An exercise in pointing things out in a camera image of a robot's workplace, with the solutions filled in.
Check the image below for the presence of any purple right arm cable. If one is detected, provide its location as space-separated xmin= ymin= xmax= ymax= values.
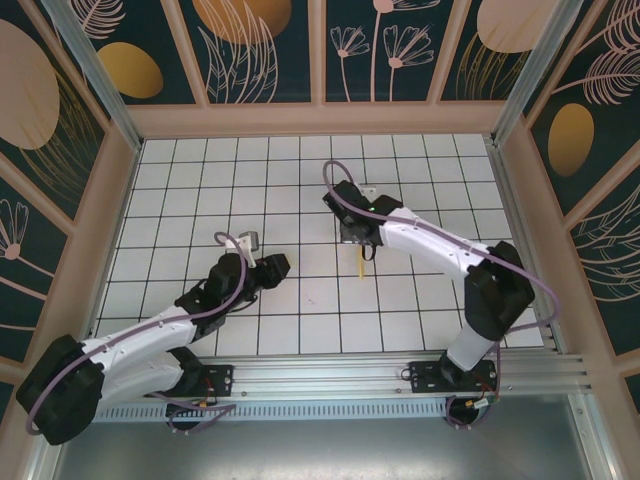
xmin=322 ymin=159 xmax=560 ymax=432

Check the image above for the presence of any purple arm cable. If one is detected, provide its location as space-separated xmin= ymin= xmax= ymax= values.
xmin=27 ymin=232 xmax=251 ymax=437
xmin=322 ymin=159 xmax=560 ymax=432

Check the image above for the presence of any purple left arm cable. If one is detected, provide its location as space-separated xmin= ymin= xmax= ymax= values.
xmin=27 ymin=232 xmax=251 ymax=437

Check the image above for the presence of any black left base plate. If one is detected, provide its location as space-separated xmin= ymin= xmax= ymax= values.
xmin=192 ymin=363 xmax=236 ymax=399

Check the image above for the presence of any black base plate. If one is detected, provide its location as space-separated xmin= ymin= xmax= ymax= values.
xmin=408 ymin=360 xmax=501 ymax=396
xmin=192 ymin=363 xmax=236 ymax=399

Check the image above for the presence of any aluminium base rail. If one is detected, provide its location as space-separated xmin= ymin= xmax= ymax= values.
xmin=47 ymin=353 xmax=599 ymax=401

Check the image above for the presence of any slotted cable duct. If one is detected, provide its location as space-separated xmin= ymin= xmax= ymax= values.
xmin=92 ymin=399 xmax=454 ymax=422

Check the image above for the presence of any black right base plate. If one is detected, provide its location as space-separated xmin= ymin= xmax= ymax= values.
xmin=408 ymin=360 xmax=501 ymax=396

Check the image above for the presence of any aluminium side rail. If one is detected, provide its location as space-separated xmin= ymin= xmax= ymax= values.
xmin=487 ymin=137 xmax=559 ymax=354

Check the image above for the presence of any aluminium frame post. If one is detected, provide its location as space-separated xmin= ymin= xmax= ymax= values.
xmin=42 ymin=0 xmax=144 ymax=151
xmin=492 ymin=0 xmax=586 ymax=146

